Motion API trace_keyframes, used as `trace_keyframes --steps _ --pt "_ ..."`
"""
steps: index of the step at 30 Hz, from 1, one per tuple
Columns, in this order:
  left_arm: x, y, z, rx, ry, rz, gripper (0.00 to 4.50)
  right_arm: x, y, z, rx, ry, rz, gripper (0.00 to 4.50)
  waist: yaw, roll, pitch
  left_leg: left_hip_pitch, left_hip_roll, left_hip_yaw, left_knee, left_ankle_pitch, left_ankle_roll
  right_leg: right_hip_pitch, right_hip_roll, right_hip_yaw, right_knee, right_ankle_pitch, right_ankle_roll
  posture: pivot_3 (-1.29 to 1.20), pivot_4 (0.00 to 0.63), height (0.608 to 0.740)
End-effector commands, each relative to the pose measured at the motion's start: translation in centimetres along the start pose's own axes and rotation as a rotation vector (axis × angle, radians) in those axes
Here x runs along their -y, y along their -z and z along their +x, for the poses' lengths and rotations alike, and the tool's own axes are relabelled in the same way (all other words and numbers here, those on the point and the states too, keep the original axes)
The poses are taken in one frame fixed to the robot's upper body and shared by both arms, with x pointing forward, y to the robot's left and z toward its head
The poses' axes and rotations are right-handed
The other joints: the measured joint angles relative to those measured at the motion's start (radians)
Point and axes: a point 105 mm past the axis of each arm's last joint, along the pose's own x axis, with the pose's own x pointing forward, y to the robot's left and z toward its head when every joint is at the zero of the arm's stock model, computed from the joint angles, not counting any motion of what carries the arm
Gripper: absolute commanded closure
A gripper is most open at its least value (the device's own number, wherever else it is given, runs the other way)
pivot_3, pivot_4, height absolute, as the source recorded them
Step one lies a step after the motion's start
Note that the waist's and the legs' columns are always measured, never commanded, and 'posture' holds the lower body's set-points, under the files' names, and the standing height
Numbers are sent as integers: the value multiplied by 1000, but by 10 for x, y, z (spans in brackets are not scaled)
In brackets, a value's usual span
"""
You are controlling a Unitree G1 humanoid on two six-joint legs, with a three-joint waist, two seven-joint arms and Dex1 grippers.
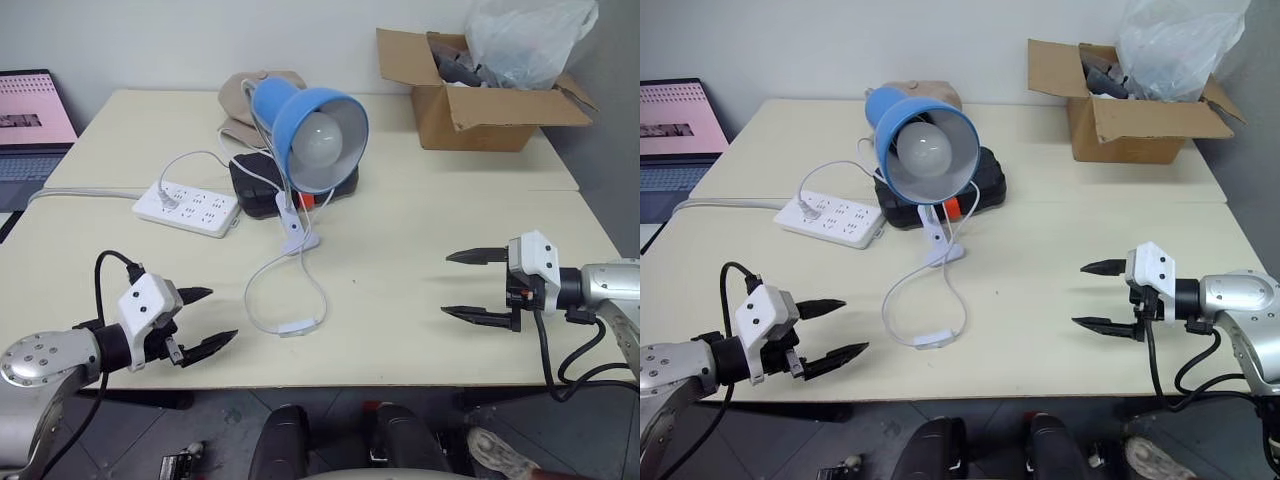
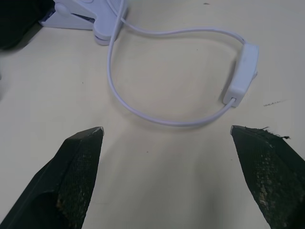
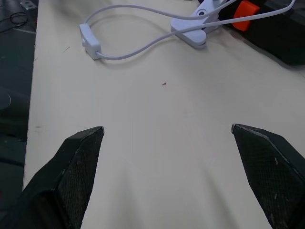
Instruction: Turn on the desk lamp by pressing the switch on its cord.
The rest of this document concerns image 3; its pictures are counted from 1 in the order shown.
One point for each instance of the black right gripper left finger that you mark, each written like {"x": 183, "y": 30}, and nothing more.
{"x": 64, "y": 181}

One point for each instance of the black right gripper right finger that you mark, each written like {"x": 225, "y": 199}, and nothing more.
{"x": 267, "y": 171}

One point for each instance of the white clip lamp clamp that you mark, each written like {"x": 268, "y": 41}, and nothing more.
{"x": 193, "y": 28}

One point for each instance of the black box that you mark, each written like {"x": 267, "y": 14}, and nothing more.
{"x": 274, "y": 31}

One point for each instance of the orange plastic block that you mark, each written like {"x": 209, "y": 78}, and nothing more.
{"x": 245, "y": 15}

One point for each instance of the grey metal bracket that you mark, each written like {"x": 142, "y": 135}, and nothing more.
{"x": 28, "y": 3}

